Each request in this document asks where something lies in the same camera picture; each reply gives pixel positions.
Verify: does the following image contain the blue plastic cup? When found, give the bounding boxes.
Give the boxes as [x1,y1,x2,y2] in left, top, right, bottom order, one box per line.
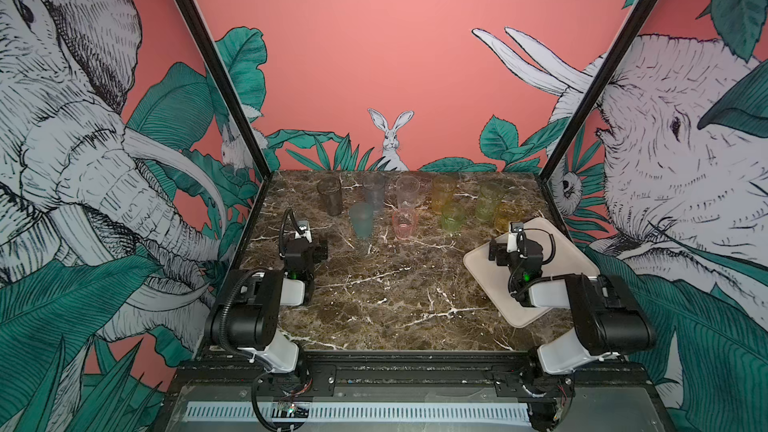
[363,172,386,212]

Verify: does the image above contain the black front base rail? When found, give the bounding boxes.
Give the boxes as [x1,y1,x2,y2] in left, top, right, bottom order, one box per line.
[168,351,652,398]

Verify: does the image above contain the white vented strip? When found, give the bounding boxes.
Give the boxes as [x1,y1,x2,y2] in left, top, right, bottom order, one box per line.
[182,401,531,426]

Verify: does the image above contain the beige plastic tray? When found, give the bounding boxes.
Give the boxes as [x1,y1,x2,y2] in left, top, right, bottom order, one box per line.
[463,218,599,328]

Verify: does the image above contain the short green plastic cup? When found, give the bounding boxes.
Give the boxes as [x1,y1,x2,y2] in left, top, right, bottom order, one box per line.
[440,202,466,233]

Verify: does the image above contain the yellow plastic cup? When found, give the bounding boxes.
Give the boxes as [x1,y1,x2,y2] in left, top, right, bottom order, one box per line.
[493,202,527,233]

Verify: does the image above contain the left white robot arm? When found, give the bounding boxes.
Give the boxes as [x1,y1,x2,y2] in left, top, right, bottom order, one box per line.
[204,220,328,376]

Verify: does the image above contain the dark grey plastic cup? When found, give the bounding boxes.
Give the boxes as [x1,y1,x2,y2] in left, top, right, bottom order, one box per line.
[317,176,343,216]

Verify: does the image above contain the pink plastic cup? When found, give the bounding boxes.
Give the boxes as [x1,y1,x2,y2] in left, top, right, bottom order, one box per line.
[392,208,418,239]

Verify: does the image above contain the left black frame post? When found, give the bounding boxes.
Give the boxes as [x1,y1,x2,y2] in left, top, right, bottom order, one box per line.
[149,0,272,180]

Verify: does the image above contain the orange plastic cup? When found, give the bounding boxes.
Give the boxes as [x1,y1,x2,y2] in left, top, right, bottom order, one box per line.
[430,174,458,213]

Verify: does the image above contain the teal frosted plastic cup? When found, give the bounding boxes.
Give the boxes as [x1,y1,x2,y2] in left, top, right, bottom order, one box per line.
[349,202,374,239]

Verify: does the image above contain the tall green plastic cup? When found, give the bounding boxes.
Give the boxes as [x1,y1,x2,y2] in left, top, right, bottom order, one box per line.
[475,181,504,222]

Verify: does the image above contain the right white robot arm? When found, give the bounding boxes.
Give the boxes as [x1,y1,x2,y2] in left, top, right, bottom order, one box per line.
[488,223,657,375]

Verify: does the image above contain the right black frame post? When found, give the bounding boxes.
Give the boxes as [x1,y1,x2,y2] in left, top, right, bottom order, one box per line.
[538,0,686,182]

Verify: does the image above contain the black frame post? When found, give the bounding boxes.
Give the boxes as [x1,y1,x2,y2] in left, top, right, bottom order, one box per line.
[149,0,272,180]
[538,0,686,182]

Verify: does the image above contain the clear plastic cup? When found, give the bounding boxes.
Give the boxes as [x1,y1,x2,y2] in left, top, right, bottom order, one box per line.
[396,174,421,209]

